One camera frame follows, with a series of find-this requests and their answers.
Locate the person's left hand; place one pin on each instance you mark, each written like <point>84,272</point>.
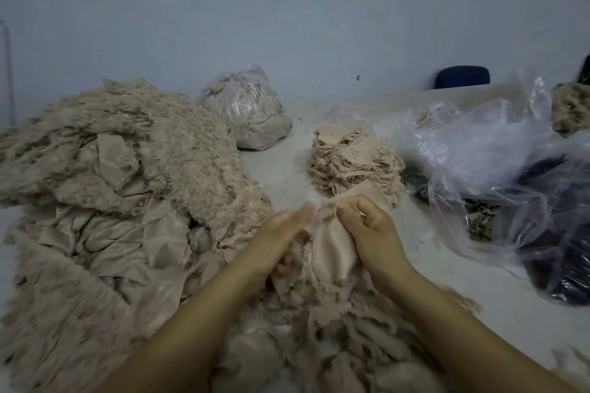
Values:
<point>272,248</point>

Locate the person's right hand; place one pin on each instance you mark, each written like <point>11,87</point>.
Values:
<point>376,241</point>

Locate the stack of sorted beige pieces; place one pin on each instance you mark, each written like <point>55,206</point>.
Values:
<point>318,167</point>

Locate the beige scrap strips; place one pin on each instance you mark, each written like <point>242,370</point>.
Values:
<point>332,342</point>

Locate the large pile beige fabric scraps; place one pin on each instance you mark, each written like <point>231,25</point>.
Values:
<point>111,213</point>

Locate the person's left forearm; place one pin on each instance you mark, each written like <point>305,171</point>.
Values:
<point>180,342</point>

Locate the person's right forearm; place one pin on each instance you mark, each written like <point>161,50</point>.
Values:
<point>479,337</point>

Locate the beige fur pile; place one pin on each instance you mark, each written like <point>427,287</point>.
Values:
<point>571,107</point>

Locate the large clear plastic bag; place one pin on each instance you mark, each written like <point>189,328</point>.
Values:
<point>484,153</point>

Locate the clear bag of beige scraps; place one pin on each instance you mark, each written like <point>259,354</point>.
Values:
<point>244,107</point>

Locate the blue chair back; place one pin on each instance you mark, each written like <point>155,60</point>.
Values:
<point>462,77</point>

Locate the black handbag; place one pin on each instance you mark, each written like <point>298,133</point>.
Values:
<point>585,70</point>

